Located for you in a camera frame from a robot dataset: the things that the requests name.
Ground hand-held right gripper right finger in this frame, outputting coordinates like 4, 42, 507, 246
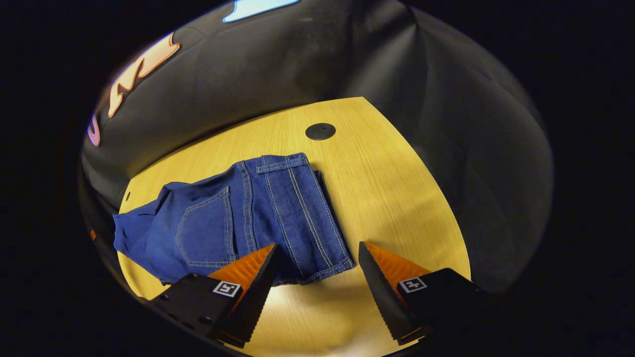
358, 241, 497, 347

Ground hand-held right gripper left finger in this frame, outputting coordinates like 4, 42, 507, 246
149, 243, 281, 349

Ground blue denim jeans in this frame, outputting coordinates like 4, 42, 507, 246
113, 152, 356, 287

